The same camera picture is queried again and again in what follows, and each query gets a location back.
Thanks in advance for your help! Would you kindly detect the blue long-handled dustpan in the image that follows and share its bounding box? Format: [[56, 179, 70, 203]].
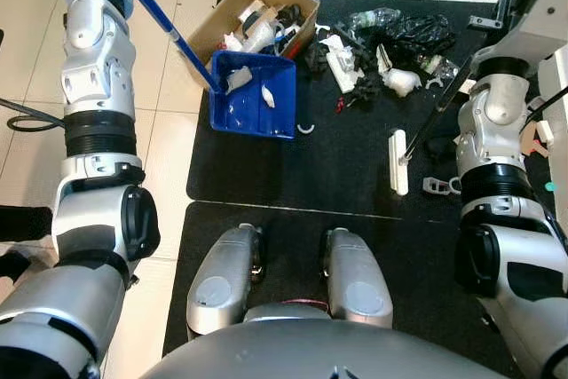
[[131, 0, 299, 141]]

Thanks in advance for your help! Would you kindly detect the crumpled white paper scrap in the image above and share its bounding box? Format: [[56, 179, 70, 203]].
[[225, 67, 255, 95]]

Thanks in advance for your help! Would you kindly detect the grey plastic clip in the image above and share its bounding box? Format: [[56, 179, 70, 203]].
[[423, 177, 463, 196]]

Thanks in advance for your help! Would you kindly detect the silver right robot leg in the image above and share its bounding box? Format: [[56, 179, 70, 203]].
[[321, 226, 395, 329]]

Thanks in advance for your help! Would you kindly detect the brown cardboard piece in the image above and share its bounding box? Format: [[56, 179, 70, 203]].
[[519, 120, 556, 160]]

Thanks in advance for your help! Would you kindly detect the black floor mat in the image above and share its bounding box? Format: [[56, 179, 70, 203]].
[[186, 0, 568, 217], [164, 201, 568, 379]]

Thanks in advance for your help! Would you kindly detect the black plastic bag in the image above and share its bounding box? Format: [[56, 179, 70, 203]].
[[382, 13, 459, 66]]

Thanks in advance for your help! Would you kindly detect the silver left robot leg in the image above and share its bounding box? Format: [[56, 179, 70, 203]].
[[185, 224, 264, 341]]

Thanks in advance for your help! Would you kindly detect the grey robot torso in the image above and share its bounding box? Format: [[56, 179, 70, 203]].
[[142, 302, 526, 379]]

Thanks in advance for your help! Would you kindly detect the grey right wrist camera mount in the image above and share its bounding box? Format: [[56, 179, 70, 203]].
[[495, 0, 568, 67]]

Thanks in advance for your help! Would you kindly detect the small white paper scrap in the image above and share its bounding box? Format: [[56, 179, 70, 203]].
[[260, 84, 277, 110]]

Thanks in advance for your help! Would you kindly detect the white packaging piece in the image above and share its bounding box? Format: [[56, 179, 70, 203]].
[[323, 36, 361, 92]]

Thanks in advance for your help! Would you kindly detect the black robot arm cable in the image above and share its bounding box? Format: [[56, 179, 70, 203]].
[[0, 98, 66, 134]]

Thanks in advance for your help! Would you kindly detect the silver robot leg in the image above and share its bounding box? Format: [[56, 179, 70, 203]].
[[185, 224, 264, 341], [321, 226, 395, 329]]

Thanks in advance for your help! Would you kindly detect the white crumpled bag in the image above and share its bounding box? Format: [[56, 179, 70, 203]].
[[382, 68, 423, 99]]

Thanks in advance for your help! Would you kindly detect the brown cardboard box with rubbish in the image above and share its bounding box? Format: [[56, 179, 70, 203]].
[[186, 0, 321, 66]]

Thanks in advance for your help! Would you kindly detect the crumpled clear plastic bottle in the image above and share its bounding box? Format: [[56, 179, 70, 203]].
[[348, 8, 401, 35]]

